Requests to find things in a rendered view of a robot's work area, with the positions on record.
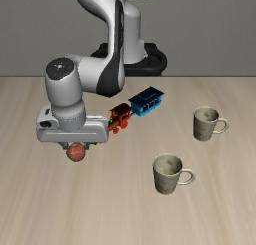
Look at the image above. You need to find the red peach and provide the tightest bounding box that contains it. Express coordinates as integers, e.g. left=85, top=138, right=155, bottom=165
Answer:
left=66, top=142, right=87, bottom=163

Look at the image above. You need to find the beige mug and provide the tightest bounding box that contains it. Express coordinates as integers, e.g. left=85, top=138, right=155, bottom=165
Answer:
left=152, top=152, right=197, bottom=196
left=192, top=105, right=230, bottom=142

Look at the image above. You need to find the red and blue toy train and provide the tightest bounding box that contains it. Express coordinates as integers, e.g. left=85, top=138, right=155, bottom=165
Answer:
left=107, top=86, right=165, bottom=135

